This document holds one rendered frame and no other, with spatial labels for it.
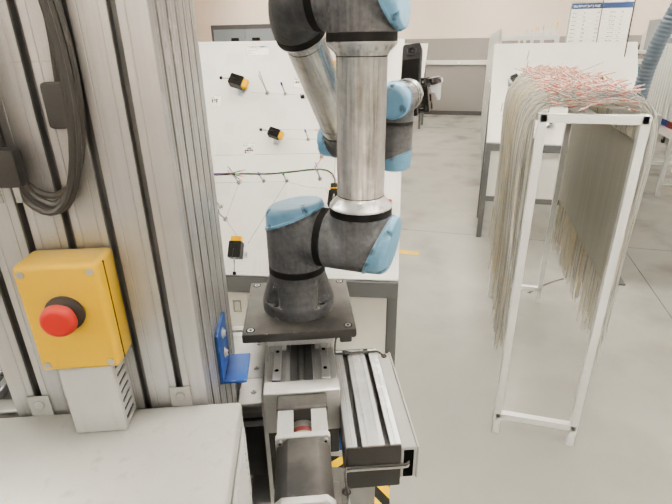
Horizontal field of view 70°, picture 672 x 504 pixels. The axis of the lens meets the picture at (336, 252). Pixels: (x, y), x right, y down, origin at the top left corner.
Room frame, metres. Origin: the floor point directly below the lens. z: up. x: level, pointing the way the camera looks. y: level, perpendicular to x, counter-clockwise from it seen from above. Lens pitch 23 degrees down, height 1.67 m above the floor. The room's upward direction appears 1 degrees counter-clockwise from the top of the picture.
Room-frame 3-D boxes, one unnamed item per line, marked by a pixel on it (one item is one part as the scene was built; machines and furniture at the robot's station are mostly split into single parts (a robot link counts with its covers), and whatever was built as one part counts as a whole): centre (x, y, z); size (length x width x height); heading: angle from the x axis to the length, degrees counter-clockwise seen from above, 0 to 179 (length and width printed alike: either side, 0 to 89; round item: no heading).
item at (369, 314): (1.64, 0.08, 0.60); 0.55 x 0.03 x 0.39; 83
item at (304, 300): (0.90, 0.08, 1.21); 0.15 x 0.15 x 0.10
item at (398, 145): (1.10, -0.12, 1.46); 0.11 x 0.08 x 0.11; 69
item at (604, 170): (2.31, -1.07, 0.78); 1.39 x 0.45 x 1.56; 164
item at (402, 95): (1.10, -0.14, 1.56); 0.11 x 0.08 x 0.09; 159
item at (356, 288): (1.66, 0.36, 0.83); 1.18 x 0.05 x 0.06; 83
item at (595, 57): (4.33, -1.97, 0.83); 1.18 x 0.72 x 1.65; 74
